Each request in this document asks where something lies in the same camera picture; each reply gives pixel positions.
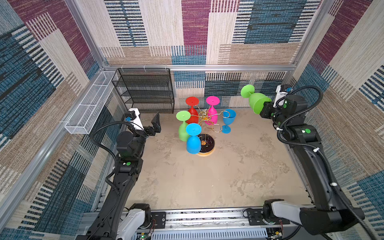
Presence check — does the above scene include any green front wine glass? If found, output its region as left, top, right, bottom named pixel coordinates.
left=241, top=85, right=272, bottom=114

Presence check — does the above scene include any green wine glass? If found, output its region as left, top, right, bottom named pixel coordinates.
left=176, top=111, right=191, bottom=142
left=241, top=85, right=272, bottom=114

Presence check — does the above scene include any blue wine glass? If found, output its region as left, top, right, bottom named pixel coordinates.
left=186, top=123, right=202, bottom=154
left=222, top=109, right=237, bottom=134

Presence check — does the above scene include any blue front wine glass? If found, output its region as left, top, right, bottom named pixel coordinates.
left=186, top=123, right=202, bottom=154

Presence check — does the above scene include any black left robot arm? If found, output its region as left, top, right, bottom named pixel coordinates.
left=76, top=110, right=161, bottom=240

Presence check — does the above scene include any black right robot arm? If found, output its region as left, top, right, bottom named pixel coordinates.
left=253, top=94, right=366, bottom=235

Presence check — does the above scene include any black mesh shelf rack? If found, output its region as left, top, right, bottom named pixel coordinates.
left=112, top=68, right=175, bottom=113

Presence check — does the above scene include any red wine glass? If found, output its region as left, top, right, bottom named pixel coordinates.
left=186, top=97, right=199, bottom=124

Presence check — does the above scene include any magenta wine glass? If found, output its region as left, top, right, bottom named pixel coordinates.
left=206, top=96, right=220, bottom=125

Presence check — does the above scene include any gold wine glass rack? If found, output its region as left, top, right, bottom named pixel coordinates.
left=198, top=109, right=224, bottom=157

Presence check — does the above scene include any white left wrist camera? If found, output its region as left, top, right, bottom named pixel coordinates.
left=124, top=108, right=144, bottom=130

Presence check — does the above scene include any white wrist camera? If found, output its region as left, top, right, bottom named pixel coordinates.
left=124, top=108, right=144, bottom=130
left=274, top=84, right=293, bottom=108

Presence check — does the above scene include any black left corrugated cable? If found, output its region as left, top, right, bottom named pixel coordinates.
left=89, top=120, right=146, bottom=196

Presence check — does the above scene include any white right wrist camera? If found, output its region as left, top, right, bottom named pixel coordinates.
left=274, top=84, right=293, bottom=108

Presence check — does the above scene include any white wire basket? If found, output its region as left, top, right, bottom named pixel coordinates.
left=65, top=71, right=115, bottom=135

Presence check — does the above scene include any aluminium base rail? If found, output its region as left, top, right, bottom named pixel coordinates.
left=80, top=206, right=334, bottom=240

